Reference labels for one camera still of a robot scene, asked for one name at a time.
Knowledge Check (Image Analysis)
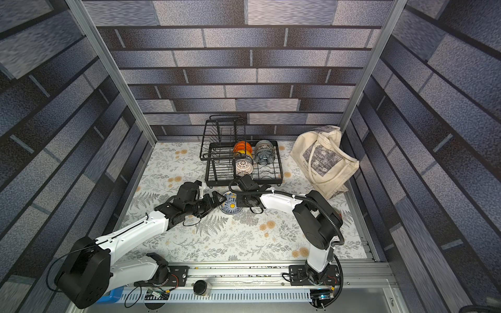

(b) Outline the beige canvas tote bag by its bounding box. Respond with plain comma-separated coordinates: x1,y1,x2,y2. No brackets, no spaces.
290,125,360,200

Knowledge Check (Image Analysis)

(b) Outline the green circuit board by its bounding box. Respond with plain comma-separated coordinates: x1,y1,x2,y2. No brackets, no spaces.
310,289,334,302

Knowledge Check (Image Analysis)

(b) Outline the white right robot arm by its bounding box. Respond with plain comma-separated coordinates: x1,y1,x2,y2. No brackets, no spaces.
228,175,344,286

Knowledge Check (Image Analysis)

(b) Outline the black wire dish rack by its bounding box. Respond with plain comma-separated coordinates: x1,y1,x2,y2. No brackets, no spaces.
200,114,283,187

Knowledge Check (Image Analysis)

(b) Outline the black speckled ceramic bowl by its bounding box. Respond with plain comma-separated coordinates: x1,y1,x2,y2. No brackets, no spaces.
254,140,274,152

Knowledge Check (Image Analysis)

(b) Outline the dark grey-blue ceramic bowl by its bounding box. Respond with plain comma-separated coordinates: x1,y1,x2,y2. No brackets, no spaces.
256,146,275,166

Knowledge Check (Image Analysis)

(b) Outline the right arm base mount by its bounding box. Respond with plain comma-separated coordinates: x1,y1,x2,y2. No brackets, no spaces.
288,264,343,286

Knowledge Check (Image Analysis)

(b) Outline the orange plastic bowl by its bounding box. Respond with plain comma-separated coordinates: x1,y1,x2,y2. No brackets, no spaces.
233,141,253,155

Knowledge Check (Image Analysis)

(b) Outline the white lattice pattern bowl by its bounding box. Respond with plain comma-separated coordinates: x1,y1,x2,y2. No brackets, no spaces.
235,159,254,177

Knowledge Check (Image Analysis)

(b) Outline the blue yellow patterned bowl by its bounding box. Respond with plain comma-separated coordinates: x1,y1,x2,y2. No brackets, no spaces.
220,191,242,215

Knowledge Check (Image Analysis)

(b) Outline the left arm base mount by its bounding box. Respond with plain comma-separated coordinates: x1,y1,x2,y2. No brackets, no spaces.
147,266,189,288

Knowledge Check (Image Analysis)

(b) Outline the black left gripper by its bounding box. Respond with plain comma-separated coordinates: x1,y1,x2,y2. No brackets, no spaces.
185,190,229,217

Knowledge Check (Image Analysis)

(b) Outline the blue tape dispenser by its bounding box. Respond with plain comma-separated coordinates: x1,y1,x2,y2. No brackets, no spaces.
97,287,123,305

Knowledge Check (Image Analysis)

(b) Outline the floral patterned table mat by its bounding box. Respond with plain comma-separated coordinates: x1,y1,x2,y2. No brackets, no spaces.
113,140,369,263

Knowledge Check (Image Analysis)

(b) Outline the black round knob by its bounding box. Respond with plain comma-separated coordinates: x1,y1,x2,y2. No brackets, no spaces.
193,280,210,297

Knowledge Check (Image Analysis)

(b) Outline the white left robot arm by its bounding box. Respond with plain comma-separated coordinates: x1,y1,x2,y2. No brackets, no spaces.
54,181,226,309

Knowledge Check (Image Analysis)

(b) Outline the white slotted cable duct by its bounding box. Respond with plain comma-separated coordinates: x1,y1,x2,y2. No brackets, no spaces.
118,289,311,305

